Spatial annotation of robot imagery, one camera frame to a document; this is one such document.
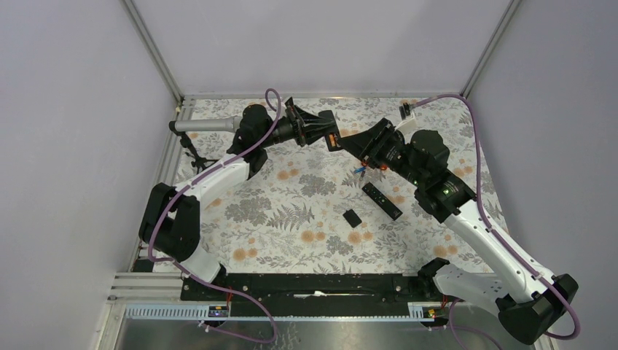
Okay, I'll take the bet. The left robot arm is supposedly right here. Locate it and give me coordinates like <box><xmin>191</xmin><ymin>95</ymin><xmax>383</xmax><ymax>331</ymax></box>
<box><xmin>138</xmin><ymin>98</ymin><xmax>338</xmax><ymax>300</ymax></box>

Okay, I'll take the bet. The grey microphone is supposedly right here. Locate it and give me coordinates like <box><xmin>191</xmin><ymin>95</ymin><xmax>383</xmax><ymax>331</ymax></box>
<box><xmin>168</xmin><ymin>116</ymin><xmax>242</xmax><ymax>133</ymax></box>

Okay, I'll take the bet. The black remote control back up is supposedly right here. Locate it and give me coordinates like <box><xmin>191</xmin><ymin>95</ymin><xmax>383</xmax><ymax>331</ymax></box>
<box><xmin>318</xmin><ymin>110</ymin><xmax>342</xmax><ymax>152</ymax></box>

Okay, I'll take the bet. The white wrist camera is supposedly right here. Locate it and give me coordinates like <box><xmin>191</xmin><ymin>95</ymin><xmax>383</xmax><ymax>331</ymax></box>
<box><xmin>396</xmin><ymin>101</ymin><xmax>418</xmax><ymax>136</ymax></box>

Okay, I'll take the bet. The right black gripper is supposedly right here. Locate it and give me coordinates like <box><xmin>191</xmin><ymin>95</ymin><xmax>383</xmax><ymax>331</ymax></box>
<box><xmin>336</xmin><ymin>117</ymin><xmax>425</xmax><ymax>187</ymax></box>

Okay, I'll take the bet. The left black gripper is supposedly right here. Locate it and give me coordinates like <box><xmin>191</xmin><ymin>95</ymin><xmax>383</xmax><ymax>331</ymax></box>
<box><xmin>259</xmin><ymin>106</ymin><xmax>335</xmax><ymax>149</ymax></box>

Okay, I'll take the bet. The black remote control with buttons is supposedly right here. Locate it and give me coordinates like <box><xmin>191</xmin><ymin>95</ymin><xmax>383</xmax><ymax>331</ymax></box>
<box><xmin>361</xmin><ymin>182</ymin><xmax>402</xmax><ymax>220</ymax></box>

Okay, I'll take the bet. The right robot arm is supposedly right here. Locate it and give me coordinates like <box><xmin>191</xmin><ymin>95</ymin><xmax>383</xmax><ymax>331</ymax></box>
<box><xmin>326</xmin><ymin>119</ymin><xmax>579</xmax><ymax>345</ymax></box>

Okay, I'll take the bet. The floral table mat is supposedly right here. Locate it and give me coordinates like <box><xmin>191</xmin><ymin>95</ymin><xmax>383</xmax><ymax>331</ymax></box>
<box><xmin>200</xmin><ymin>97</ymin><xmax>491</xmax><ymax>273</ymax></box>

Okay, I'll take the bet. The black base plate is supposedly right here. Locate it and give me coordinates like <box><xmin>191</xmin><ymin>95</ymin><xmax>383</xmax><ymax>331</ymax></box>
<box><xmin>180</xmin><ymin>273</ymin><xmax>452</xmax><ymax>318</ymax></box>

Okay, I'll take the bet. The black battery cover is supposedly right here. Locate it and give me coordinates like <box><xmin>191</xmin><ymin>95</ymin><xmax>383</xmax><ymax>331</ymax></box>
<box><xmin>343</xmin><ymin>209</ymin><xmax>362</xmax><ymax>228</ymax></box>

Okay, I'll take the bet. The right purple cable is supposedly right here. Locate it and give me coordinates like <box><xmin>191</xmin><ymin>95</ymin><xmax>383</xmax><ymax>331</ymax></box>
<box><xmin>400</xmin><ymin>94</ymin><xmax>583</xmax><ymax>341</ymax></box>

